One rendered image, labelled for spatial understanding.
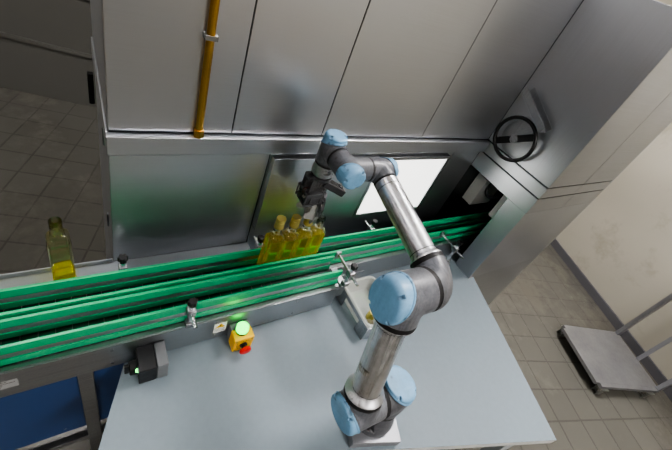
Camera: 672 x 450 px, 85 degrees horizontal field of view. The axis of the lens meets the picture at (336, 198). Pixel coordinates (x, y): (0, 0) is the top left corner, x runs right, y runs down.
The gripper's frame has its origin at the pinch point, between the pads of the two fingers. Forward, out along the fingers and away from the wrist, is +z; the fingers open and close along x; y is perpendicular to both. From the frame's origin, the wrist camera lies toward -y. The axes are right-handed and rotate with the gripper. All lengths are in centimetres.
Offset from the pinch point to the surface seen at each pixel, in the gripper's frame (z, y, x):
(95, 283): 22, 66, -3
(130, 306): 24, 57, 7
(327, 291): 28.2, -10.0, 15.3
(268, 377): 40, 19, 35
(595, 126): -55, -102, 19
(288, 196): 1.0, 3.5, -12.1
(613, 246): 68, -344, 18
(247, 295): 20.4, 23.8, 14.0
